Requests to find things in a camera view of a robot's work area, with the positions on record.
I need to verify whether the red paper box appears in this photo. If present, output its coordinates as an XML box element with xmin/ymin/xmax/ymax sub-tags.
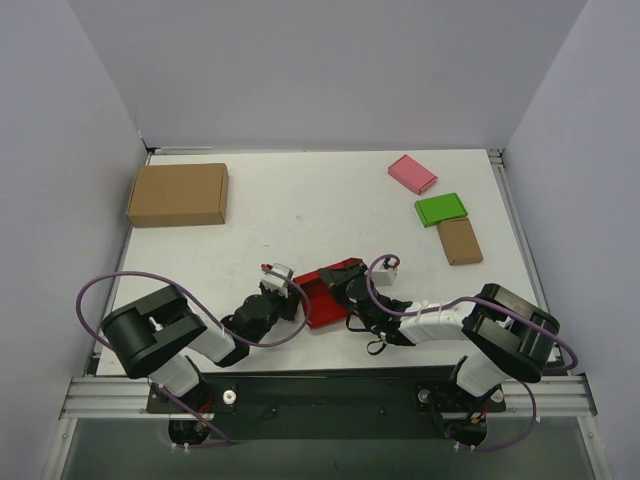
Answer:
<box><xmin>294</xmin><ymin>258</ymin><xmax>364</xmax><ymax>329</ymax></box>

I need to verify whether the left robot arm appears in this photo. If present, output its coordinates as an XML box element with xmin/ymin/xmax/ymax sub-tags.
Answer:
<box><xmin>101</xmin><ymin>283</ymin><xmax>300</xmax><ymax>412</ymax></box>

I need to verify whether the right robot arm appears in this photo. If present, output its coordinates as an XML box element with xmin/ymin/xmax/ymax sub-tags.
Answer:
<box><xmin>318</xmin><ymin>263</ymin><xmax>560</xmax><ymax>398</ymax></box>

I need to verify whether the small brown cardboard box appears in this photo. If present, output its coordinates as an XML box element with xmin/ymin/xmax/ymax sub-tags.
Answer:
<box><xmin>437</xmin><ymin>218</ymin><xmax>484</xmax><ymax>266</ymax></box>

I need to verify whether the pink paper box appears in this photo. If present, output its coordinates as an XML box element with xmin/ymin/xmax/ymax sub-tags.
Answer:
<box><xmin>387</xmin><ymin>154</ymin><xmax>438</xmax><ymax>195</ymax></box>

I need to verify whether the green paper box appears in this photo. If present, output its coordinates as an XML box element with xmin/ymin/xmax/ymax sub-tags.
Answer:
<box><xmin>414</xmin><ymin>193</ymin><xmax>468</xmax><ymax>228</ymax></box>

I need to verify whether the large brown cardboard box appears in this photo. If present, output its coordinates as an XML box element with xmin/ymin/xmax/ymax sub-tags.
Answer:
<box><xmin>127</xmin><ymin>163</ymin><xmax>229</xmax><ymax>228</ymax></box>

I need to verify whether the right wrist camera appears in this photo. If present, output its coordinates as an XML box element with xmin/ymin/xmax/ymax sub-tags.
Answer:
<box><xmin>371</xmin><ymin>257</ymin><xmax>399</xmax><ymax>287</ymax></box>

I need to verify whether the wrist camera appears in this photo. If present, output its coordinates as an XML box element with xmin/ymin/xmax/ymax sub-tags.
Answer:
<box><xmin>371</xmin><ymin>257</ymin><xmax>399</xmax><ymax>287</ymax></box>
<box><xmin>260</xmin><ymin>263</ymin><xmax>294</xmax><ymax>297</ymax></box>

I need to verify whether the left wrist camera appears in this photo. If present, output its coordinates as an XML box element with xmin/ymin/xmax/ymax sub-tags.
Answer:
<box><xmin>260</xmin><ymin>263</ymin><xmax>294</xmax><ymax>297</ymax></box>

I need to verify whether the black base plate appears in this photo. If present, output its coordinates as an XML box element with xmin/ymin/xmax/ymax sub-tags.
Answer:
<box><xmin>144</xmin><ymin>366</ymin><xmax>506</xmax><ymax>441</ymax></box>

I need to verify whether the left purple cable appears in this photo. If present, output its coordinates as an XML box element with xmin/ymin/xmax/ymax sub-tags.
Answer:
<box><xmin>75</xmin><ymin>270</ymin><xmax>309</xmax><ymax>351</ymax></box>

